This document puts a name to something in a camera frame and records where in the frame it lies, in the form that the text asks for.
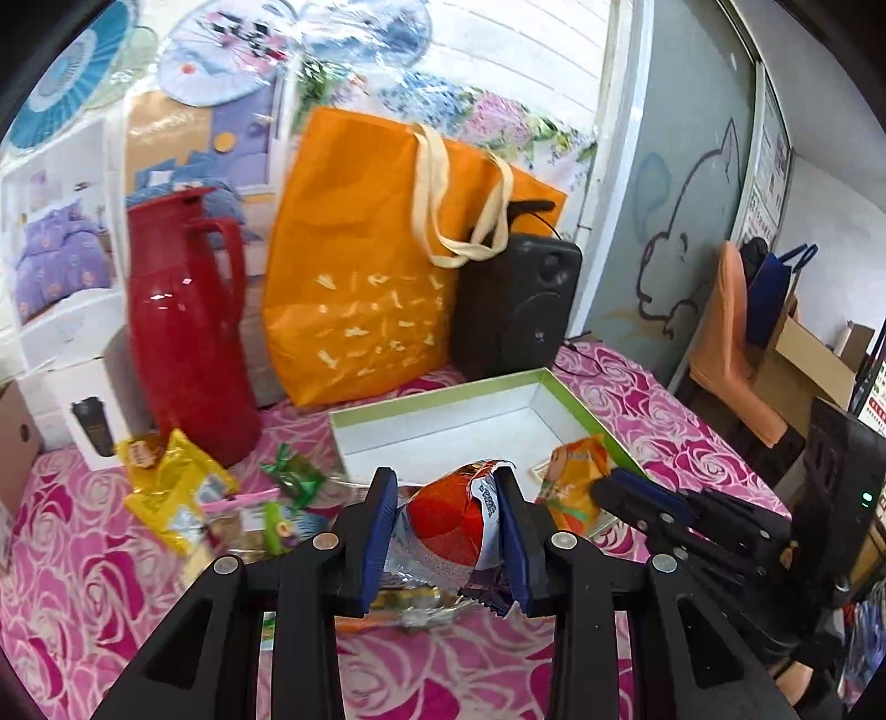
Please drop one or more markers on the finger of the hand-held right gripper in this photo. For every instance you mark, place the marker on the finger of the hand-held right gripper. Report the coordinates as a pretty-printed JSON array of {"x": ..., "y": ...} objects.
[
  {"x": 657, "y": 493},
  {"x": 633, "y": 512}
]

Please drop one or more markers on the open cardboard carton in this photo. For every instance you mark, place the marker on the open cardboard carton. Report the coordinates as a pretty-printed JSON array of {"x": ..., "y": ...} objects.
[{"x": 803, "y": 367}]

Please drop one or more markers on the red thermos jug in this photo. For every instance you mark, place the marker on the red thermos jug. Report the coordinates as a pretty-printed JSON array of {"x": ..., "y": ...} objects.
[{"x": 187, "y": 332}]

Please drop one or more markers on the red snack packet white label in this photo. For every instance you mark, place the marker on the red snack packet white label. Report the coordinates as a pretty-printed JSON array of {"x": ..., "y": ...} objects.
[{"x": 443, "y": 519}]

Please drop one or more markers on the pink rose tablecloth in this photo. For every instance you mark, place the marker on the pink rose tablecloth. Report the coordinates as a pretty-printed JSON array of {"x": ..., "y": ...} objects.
[{"x": 69, "y": 554}]

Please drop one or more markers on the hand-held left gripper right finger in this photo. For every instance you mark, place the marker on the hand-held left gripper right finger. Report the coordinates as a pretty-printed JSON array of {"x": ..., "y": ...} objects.
[{"x": 516, "y": 547}]

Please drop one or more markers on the blue bag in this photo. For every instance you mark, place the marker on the blue bag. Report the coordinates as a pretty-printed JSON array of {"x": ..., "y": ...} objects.
[{"x": 775, "y": 291}]

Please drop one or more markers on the wall notice sheet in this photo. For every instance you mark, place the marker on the wall notice sheet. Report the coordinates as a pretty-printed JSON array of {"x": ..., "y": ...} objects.
[{"x": 768, "y": 173}]

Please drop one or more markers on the brown cardboard box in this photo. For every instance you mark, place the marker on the brown cardboard box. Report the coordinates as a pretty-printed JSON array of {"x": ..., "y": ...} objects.
[{"x": 14, "y": 450}]

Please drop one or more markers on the orange snack packet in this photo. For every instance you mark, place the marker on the orange snack packet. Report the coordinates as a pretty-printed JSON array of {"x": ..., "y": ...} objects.
[{"x": 574, "y": 484}]

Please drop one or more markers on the pile of snack packets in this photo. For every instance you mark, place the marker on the pile of snack packets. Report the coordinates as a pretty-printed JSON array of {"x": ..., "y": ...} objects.
[{"x": 173, "y": 491}]

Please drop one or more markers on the blue yellow bedding poster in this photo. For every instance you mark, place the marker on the blue yellow bedding poster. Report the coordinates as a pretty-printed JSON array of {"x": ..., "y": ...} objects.
[{"x": 207, "y": 152}]

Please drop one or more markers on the orange tote bag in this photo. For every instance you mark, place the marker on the orange tote bag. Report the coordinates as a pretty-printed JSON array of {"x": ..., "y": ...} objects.
[{"x": 360, "y": 277}]

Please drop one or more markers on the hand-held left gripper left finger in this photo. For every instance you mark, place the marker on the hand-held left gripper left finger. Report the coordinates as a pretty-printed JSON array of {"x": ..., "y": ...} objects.
[{"x": 379, "y": 540}]

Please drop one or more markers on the white box with cup print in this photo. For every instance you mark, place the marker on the white box with cup print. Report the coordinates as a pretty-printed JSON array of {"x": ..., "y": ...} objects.
[{"x": 90, "y": 394}]

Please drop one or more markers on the white flowered paper fan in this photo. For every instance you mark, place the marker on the white flowered paper fan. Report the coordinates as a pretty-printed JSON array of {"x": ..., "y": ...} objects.
[{"x": 221, "y": 55}]

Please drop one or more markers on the blue wave paper fan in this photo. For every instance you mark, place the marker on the blue wave paper fan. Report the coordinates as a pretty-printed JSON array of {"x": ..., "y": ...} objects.
[{"x": 374, "y": 34}]

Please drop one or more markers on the purple bedding poster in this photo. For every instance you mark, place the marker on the purple bedding poster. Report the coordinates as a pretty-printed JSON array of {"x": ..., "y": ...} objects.
[{"x": 55, "y": 235}]

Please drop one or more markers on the floral plastic sheet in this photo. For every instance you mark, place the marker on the floral plastic sheet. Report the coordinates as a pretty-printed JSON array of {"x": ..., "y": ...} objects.
[{"x": 471, "y": 118}]

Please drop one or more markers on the black speaker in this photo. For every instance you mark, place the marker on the black speaker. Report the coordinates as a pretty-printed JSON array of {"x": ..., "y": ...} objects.
[{"x": 512, "y": 304}]

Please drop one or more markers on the orange chair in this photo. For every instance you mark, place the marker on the orange chair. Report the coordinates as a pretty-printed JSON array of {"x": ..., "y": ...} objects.
[{"x": 727, "y": 346}]

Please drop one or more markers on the green cardboard box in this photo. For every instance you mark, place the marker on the green cardboard box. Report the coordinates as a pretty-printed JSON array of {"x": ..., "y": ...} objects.
[{"x": 443, "y": 429}]

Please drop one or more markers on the person's right forearm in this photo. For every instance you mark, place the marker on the person's right forearm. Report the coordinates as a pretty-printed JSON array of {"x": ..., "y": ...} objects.
[{"x": 803, "y": 682}]

